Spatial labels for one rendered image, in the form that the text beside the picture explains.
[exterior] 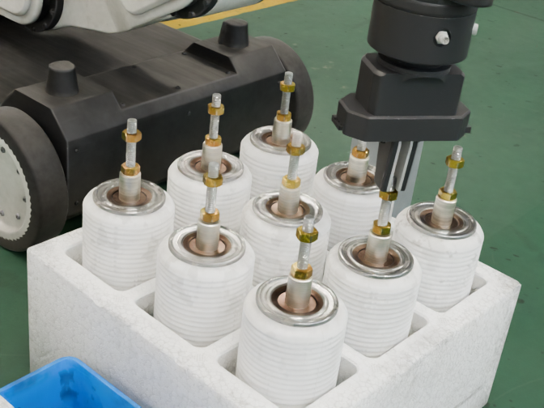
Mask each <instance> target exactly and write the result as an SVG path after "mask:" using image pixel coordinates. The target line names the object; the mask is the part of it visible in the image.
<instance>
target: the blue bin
mask: <svg viewBox="0 0 544 408"><path fill-rule="evenodd" d="M0 395H1V396H2V397H3V398H4V399H5V400H6V401H8V402H9V403H10V404H11V405H12V406H13V407H14V408H142V407H141V406H139V405H138V404H137V403H135V402H134V401H132V400H131V399H130V398H129V397H127V396H126V395H125V394H124V393H123V392H121V391H120V390H119V389H117V388H116V387H114V386H113V385H112V384H110V383H109V382H108V381H106V380H105V379H104V378H103V377H102V376H100V375H99V374H98V373H97V372H95V371H94V370H92V369H91V368H90V367H88V366H87V365H86V364H85V363H84V362H82V361H81V360H80V359H77V358H75V357H70V356H67V357H62V358H60V359H56V360H54V361H53V362H52V363H49V364H47V365H45V366H44V367H42V368H39V369H37V370H35V371H34V372H31V373H29V374H27V375H26V376H24V377H22V378H20V379H18V380H16V381H14V382H12V383H10V384H8V385H6V386H4V387H2V388H0Z"/></svg>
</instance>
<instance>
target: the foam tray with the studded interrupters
mask: <svg viewBox="0 0 544 408"><path fill-rule="evenodd" d="M82 247H83V228H82V227H81V228H79V229H76V230H73V231H72V232H68V233H66V234H63V235H61V236H57V237H55V238H53V239H51V240H47V241H45V242H42V243H40V244H36V245H34V246H32V247H30V248H28V250H27V262H28V321H29V351H30V373H31V372H34V371H35V370H37V369H39V368H42V367H44V366H45V365H47V364H49V363H52V362H53V361H54V360H56V359H60V358H62V357H67V356H70V357H75V358H77V359H80V360H81V361H82V362H84V363H85V364H86V365H87V366H88V367H90V368H91V369H92V370H94V371H95V372H97V373H98V374H99V375H100V376H102V377H103V378H104V379H105V380H106V381H108V382H109V383H110V384H112V385H113V386H114V387H116V388H117V389H119V390H120V391H121V392H123V393H124V394H125V395H126V396H127V397H129V398H130V399H131V400H132V401H134V402H135V403H137V404H138V405H139V406H141V407H142V408H278V407H277V406H276V405H275V404H273V403H272V402H270V401H269V400H267V399H266V398H265V397H263V396H262V395H261V394H259V393H258V392H256V391H255V390H254V389H252V388H250V387H249V386H248V385H246V384H245V383H244V382H243V381H241V380H239V379H238V378H237V377H236V362H237V355H238V348H239V341H240V329H238V330H236V331H235V332H233V333H231V334H229V335H228V336H226V337H224V338H221V339H220V340H218V341H217V342H214V343H213V344H211V345H209V346H207V347H195V346H192V345H191V344H189V343H188V342H186V341H185V340H184V339H183V338H181V337H180V336H178V335H177V334H175V333H174V332H172V331H171V330H170V329H169V328H167V327H166V326H165V325H163V324H161V323H160V322H159V321H157V320H156V319H155V318H154V304H155V278H153V279H151V280H149V281H147V282H145V283H142V284H140V285H138V286H136V287H133V288H131V289H129V290H127V291H117V290H114V289H113V288H111V287H110V286H109V285H108V284H106V283H104V282H103V281H102V280H100V279H99V278H97V277H96V276H95V275H94V274H92V273H91V272H89V271H88V270H86V269H85V268H83V267H82V264H83V263H82V259H83V258H82V255H83V253H82V251H83V248H82ZM520 289H521V284H520V283H519V282H518V281H516V280H515V279H513V278H510V277H508V276H507V275H505V274H502V273H501V272H499V271H498V270H495V269H493V268H491V267H490V266H487V265H485V264H483V263H481V262H480V261H478V264H477V267H476V270H475V273H474V280H473V282H472V286H471V289H470V294H469V296H468V297H467V298H465V299H464V300H462V301H461V302H460V303H458V304H456V305H455V306H453V307H452V308H450V309H449V310H448V311H447V312H436V311H433V310H431V309H430V308H428V307H426V306H424V305H423V304H421V303H419V302H418V301H416V303H415V307H414V314H413V316H412V321H411V325H410V331H409V335H408V338H407V339H405V340H404V341H403V342H401V343H399V344H398V345H396V346H395V347H394V348H392V349H391V350H389V351H388V352H386V353H385V354H383V355H382V356H381V357H379V358H377V359H372V358H368V357H366V356H364V355H362V354H360V353H359V352H358V351H356V350H354V349H353V348H351V347H350V346H348V345H347V344H345V343H343V348H342V356H341V361H340V365H339V370H338V378H337V382H336V386H335V388H334V389H332V390H330V391H329V392H328V393H326V394H325V395H324V396H322V397H320V398H319V399H317V400H316V401H315V402H313V403H312V404H310V405H309V406H307V407H306V408H482V407H483V406H485V405H486V403H487V401H488V398H489V395H490V391H491V386H492V384H493V381H494V378H495V373H496V370H497V367H498V364H499V359H500V356H501V353H502V350H503V348H504V343H505V339H506V337H507V333H508V329H509V326H510V323H511V319H512V314H513V312H514V309H515V306H516V301H517V298H518V295H519V292H520Z"/></svg>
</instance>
